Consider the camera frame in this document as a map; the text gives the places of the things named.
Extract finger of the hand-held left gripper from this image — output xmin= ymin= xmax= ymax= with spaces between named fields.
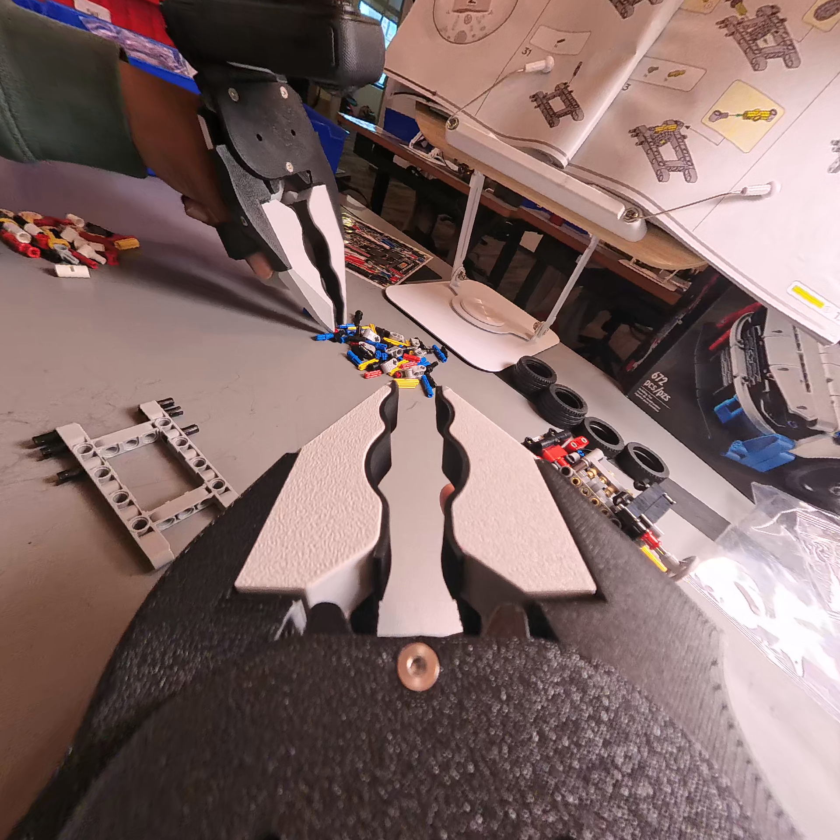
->
xmin=297 ymin=182 xmax=349 ymax=326
xmin=262 ymin=196 xmax=337 ymax=333

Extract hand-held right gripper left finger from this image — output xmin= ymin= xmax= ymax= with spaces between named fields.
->
xmin=234 ymin=384 xmax=401 ymax=634

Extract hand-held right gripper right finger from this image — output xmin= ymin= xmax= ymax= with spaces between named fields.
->
xmin=434 ymin=386 xmax=598 ymax=621

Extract pile of blue lego pieces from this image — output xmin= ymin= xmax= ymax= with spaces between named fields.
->
xmin=314 ymin=310 xmax=450 ymax=398

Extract grey lego frame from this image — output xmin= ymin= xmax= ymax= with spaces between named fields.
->
xmin=54 ymin=400 xmax=238 ymax=571

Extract shiny lego sticker sheet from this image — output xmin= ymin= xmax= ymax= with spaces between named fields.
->
xmin=340 ymin=217 xmax=434 ymax=286

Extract partly built lego vehicle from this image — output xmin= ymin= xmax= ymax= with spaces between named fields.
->
xmin=524 ymin=428 xmax=698 ymax=581

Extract black lego tyres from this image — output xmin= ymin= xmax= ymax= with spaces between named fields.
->
xmin=512 ymin=356 xmax=670 ymax=487

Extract pile of red lego pieces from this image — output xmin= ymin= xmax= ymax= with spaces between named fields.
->
xmin=0 ymin=209 xmax=140 ymax=281

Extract black lego set box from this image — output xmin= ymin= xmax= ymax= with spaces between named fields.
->
xmin=623 ymin=282 xmax=840 ymax=514

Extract lego instruction booklet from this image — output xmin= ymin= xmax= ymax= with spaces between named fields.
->
xmin=384 ymin=0 xmax=840 ymax=343

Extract person's left hand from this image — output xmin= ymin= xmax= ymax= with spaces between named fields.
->
xmin=150 ymin=110 xmax=274 ymax=283

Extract blue plastic bin with bags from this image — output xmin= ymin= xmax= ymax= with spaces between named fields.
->
xmin=115 ymin=23 xmax=352 ymax=177

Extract clear plastic bags of parts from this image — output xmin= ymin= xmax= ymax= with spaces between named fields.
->
xmin=118 ymin=28 xmax=194 ymax=70

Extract white book stand tray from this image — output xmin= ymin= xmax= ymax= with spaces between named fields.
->
xmin=413 ymin=56 xmax=782 ymax=339

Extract clear plastic bag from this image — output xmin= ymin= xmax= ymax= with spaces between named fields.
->
xmin=689 ymin=482 xmax=840 ymax=716

